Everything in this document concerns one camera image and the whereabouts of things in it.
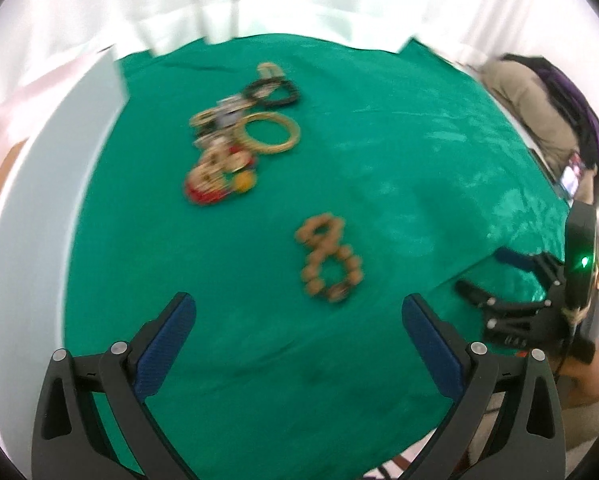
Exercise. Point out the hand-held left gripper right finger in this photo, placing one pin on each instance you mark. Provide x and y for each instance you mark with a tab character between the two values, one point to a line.
432	345

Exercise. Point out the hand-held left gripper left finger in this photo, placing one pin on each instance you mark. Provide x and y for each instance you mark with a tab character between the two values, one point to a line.
164	345

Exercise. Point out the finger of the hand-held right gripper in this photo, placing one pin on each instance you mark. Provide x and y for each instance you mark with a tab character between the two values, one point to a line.
512	259
472	293

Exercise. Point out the gold ornate jewelry piece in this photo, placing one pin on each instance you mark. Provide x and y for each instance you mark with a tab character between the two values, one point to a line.
219	160

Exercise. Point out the wide gold bangle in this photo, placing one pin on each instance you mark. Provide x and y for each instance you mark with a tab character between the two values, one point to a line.
293	132

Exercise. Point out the silver brooch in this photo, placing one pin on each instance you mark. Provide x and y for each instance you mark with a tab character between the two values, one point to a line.
229	109

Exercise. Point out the person's right forearm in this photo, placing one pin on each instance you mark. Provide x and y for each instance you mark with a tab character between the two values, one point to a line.
584	377

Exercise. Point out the smartphone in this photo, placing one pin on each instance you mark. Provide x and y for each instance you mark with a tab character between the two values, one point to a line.
573	172

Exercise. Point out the seated person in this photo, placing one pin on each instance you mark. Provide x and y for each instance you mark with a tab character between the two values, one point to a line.
529	105

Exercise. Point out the green velvet cloth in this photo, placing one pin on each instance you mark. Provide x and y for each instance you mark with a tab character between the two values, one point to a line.
379	160

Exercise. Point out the thin gold bangle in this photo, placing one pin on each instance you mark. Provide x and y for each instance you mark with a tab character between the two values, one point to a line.
202	119

